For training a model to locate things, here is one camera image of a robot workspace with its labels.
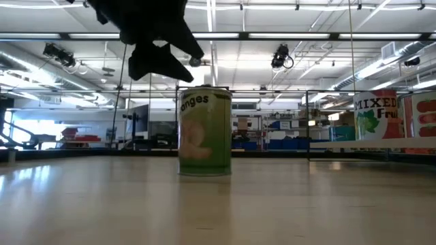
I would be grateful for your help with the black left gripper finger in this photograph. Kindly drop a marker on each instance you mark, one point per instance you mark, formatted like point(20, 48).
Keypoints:
point(153, 61)
point(187, 41)

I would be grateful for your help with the green oranges can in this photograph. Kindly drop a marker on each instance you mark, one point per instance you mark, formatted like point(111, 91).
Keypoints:
point(204, 136)

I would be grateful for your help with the mixed fruit can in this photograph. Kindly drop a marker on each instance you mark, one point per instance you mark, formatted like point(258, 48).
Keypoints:
point(374, 115)

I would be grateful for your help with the white box with tomatoes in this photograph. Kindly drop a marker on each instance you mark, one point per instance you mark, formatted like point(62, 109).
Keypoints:
point(422, 117)

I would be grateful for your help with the dark monitor screen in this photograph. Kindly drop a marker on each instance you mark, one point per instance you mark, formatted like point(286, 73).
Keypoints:
point(140, 119)

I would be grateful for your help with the cardboard box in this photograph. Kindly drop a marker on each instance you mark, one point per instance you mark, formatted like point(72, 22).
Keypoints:
point(243, 124)

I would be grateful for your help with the black beam with light strips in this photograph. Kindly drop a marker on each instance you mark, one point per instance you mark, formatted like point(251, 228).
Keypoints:
point(289, 35)

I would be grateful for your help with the red plastic bins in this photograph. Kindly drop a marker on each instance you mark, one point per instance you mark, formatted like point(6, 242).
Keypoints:
point(85, 137)

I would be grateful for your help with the blue storage bin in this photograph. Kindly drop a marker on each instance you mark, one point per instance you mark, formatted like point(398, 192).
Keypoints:
point(250, 145)
point(274, 144)
point(290, 144)

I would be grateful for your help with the blue box with white label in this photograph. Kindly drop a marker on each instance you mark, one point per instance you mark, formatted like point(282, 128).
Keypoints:
point(276, 125)

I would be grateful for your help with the black overhead camera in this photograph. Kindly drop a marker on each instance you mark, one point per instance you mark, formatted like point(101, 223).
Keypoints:
point(195, 62)
point(61, 56)
point(280, 56)

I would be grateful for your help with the black table edge rail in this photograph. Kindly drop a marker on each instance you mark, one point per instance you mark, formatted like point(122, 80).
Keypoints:
point(102, 154)

